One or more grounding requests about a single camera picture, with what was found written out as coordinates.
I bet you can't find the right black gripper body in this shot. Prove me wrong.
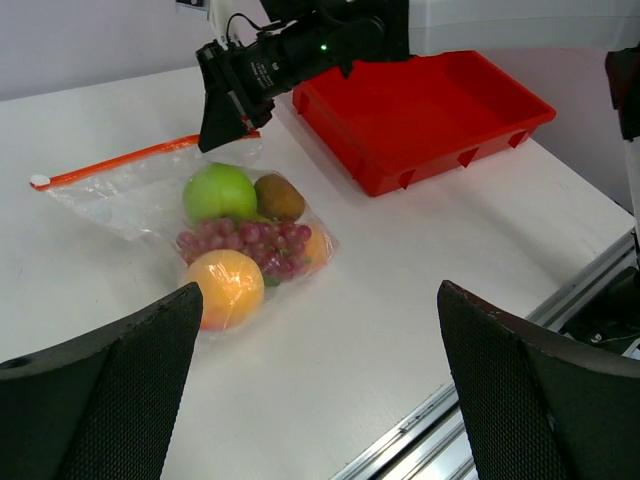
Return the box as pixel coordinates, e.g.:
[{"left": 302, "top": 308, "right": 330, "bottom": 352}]
[{"left": 196, "top": 15, "right": 385, "bottom": 128}]

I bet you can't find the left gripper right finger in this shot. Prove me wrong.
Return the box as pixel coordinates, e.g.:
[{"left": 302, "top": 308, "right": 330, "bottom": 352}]
[{"left": 437, "top": 281, "right": 639, "bottom": 479}]

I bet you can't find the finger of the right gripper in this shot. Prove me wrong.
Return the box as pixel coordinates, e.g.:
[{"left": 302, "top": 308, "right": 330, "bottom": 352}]
[{"left": 198, "top": 91, "right": 250, "bottom": 153}]

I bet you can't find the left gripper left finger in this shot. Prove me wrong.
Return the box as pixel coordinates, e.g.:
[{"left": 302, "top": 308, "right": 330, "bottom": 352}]
[{"left": 1, "top": 283, "right": 203, "bottom": 479}]

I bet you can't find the green apple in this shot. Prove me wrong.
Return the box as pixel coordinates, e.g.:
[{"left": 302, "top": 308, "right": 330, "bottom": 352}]
[{"left": 182, "top": 163, "right": 257, "bottom": 224}]

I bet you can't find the clear orange-zip bag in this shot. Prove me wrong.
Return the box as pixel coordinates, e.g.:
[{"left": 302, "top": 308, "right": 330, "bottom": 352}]
[{"left": 30, "top": 133, "right": 336, "bottom": 335}]

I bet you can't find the red grape bunch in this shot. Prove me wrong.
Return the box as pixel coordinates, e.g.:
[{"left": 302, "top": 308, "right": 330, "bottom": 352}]
[{"left": 176, "top": 217, "right": 313, "bottom": 286}]

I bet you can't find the yellow orange with leaf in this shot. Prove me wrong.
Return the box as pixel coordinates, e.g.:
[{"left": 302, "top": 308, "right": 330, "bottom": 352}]
[{"left": 185, "top": 249, "right": 265, "bottom": 332}]

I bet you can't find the pink peach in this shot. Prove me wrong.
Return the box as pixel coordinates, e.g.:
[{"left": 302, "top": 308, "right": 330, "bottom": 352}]
[{"left": 304, "top": 225, "right": 333, "bottom": 273}]

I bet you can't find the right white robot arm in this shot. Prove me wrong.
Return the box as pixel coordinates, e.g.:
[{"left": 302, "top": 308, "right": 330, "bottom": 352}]
[{"left": 196, "top": 1, "right": 639, "bottom": 152}]

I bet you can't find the red plastic tray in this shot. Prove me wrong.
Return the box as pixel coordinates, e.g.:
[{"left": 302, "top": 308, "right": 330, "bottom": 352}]
[{"left": 292, "top": 51, "right": 556, "bottom": 197}]

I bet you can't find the aluminium mounting rail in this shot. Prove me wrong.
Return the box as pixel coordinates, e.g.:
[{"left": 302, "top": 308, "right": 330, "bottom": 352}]
[{"left": 339, "top": 233, "right": 639, "bottom": 479}]

